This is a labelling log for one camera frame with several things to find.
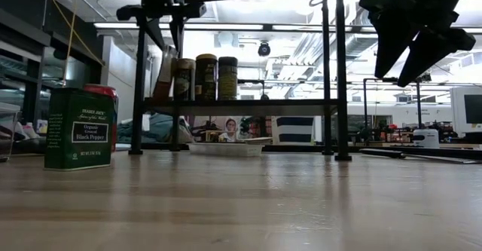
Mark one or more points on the beige lid spice jar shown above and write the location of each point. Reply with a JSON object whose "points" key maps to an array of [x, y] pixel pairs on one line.
{"points": [[184, 79]]}

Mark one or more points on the clear plastic container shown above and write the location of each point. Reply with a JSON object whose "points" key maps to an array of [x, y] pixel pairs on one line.
{"points": [[7, 130]]}

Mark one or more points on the white framed monitor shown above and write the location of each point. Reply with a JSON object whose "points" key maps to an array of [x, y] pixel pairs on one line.
{"points": [[467, 109]]}

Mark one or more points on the black lid green spice jar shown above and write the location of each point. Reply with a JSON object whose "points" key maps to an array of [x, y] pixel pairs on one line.
{"points": [[227, 77]]}

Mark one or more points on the red brown spice packet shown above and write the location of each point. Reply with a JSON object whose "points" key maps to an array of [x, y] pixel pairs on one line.
{"points": [[163, 74]]}

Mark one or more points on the black pipe stand frame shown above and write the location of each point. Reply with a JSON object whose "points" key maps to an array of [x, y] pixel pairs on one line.
{"points": [[391, 79]]}

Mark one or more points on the black metal wood shelf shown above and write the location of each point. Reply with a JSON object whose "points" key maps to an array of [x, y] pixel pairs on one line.
{"points": [[342, 92]]}

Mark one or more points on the person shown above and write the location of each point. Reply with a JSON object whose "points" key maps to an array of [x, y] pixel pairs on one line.
{"points": [[230, 126]]}

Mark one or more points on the black and silver tool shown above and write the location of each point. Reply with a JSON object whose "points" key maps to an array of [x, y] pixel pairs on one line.
{"points": [[380, 153]]}

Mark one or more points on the red soda can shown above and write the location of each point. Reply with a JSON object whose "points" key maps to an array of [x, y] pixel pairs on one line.
{"points": [[103, 88]]}

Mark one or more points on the black ceiling camera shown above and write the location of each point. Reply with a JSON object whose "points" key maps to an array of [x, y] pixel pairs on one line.
{"points": [[264, 49]]}

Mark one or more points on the green black pepper tin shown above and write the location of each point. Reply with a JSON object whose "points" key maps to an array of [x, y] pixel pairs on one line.
{"points": [[79, 130]]}

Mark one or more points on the blue grey cloth pile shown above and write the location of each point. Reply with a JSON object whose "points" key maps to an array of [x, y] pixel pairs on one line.
{"points": [[158, 128]]}

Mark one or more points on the yellow lid seasoning jar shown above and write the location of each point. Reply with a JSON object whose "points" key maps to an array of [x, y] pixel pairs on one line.
{"points": [[206, 77]]}

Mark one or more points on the white appliance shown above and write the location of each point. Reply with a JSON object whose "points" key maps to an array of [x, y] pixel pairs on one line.
{"points": [[425, 138]]}

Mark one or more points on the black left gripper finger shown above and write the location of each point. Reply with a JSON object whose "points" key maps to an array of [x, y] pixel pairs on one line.
{"points": [[156, 30], [177, 32]]}

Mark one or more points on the small white bottle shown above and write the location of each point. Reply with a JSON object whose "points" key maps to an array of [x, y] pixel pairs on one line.
{"points": [[29, 130]]}

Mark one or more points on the navy white striped box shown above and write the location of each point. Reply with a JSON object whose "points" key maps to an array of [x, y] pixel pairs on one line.
{"points": [[291, 130]]}

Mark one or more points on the clear plastic tray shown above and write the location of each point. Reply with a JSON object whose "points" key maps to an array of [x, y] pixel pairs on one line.
{"points": [[226, 149]]}

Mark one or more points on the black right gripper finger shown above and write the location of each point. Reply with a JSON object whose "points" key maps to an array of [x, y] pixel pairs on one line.
{"points": [[433, 49], [391, 40]]}

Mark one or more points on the pale small box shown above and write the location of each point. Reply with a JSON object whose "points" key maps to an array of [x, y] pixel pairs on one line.
{"points": [[41, 126]]}

